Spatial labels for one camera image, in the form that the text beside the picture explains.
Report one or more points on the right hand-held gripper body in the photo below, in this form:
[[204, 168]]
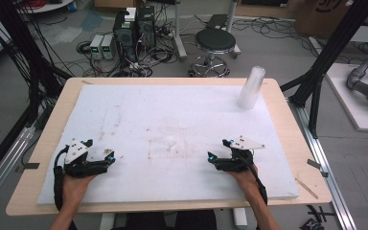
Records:
[[239, 155]]

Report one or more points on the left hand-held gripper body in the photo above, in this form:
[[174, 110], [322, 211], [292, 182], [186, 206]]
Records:
[[76, 158]]

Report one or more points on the person's right hand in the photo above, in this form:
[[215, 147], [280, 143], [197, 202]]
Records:
[[244, 182]]

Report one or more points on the person's left hand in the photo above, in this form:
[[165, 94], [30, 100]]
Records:
[[75, 187]]

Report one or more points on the white foam mat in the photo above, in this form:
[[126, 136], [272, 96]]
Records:
[[172, 179]]

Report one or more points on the black tape strip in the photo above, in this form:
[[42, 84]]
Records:
[[32, 165]]

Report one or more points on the stack of clear plastic cups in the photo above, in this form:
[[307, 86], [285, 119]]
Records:
[[250, 89]]

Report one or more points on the light wooden table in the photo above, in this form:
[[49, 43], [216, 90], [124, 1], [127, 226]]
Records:
[[303, 153]]

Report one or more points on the person's dark clothing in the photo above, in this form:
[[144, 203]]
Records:
[[172, 222]]

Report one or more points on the grey tape strip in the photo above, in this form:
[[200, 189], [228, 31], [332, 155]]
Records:
[[314, 164]]

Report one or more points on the grey power supply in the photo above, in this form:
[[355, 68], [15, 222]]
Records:
[[107, 47], [96, 47]]

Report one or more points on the black round stool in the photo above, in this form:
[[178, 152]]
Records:
[[215, 41]]

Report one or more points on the black computer tower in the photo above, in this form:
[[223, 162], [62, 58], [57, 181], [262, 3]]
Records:
[[124, 33], [146, 27]]

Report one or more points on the white desk leg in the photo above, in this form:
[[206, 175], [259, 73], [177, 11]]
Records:
[[179, 32]]

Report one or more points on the black flat case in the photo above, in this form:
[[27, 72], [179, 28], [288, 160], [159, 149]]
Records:
[[216, 20]]

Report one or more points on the white floor board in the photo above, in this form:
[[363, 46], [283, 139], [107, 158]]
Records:
[[354, 105]]

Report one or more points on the white box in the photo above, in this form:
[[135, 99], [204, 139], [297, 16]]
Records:
[[130, 14]]

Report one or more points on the blue tape roll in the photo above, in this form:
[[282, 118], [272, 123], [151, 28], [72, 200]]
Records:
[[72, 6]]

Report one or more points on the round white table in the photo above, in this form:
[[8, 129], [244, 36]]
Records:
[[46, 5]]

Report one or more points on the cardboard box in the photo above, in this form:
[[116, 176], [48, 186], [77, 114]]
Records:
[[327, 16]]

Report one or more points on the aluminium rail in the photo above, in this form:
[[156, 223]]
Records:
[[3, 163], [321, 166]]

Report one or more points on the black frame post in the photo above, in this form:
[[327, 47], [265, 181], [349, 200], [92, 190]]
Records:
[[326, 60], [22, 51]]

